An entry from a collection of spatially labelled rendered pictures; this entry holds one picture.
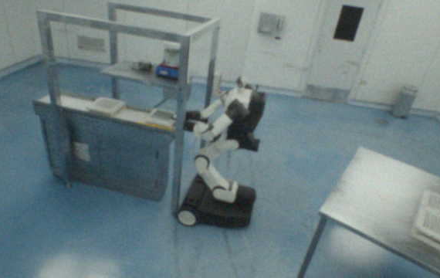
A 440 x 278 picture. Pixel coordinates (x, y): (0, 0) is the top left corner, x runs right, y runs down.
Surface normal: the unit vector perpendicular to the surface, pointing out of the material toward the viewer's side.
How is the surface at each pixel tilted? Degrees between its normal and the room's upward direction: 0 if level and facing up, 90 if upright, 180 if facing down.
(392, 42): 90
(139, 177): 90
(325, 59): 90
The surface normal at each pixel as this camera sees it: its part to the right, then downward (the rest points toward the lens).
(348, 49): -0.07, 0.48
